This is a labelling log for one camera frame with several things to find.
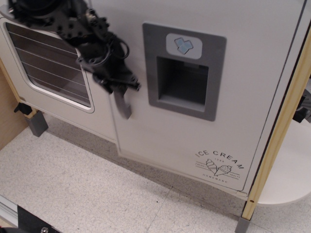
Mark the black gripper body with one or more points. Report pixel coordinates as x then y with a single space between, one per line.
110 72

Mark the grey fridge door handle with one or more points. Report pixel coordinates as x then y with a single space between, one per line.
123 107

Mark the white fridge door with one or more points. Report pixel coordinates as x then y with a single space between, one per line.
264 38

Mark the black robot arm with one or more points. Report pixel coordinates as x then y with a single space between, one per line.
101 51

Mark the white oven door with window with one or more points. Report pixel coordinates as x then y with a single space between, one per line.
44 72

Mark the grey ice dispenser panel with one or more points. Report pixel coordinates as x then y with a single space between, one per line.
184 70

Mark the black clamp at left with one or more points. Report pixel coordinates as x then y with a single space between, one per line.
24 108

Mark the black clamp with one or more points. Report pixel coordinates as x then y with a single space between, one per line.
24 108
303 110

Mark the grey left foot cap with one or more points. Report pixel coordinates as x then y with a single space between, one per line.
37 124

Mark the grey foot cap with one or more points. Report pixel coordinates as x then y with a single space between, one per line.
242 225
37 124

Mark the wooden panel at left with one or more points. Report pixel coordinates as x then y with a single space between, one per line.
11 123

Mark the black clamp at right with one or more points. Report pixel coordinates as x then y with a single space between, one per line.
303 110

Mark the grey right foot cap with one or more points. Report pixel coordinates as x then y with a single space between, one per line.
242 225

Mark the grey oven door handle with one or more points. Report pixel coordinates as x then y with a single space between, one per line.
7 12

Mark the aluminium rail at bottom left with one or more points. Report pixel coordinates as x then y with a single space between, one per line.
8 211

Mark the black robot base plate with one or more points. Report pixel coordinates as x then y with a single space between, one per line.
29 223

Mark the light wooden side post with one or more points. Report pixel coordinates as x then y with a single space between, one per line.
293 95

